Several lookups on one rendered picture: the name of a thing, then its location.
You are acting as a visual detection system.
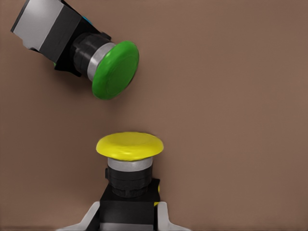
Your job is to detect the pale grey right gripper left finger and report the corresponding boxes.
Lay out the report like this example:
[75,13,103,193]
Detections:
[55,201,101,231]

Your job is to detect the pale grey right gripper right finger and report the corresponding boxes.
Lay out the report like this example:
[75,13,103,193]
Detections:
[157,201,193,231]

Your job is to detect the green mushroom push-button switch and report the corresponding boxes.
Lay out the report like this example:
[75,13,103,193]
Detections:
[10,0,140,101]

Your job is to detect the yellow mushroom push-button switch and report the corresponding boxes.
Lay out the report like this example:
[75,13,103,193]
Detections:
[96,131,165,231]

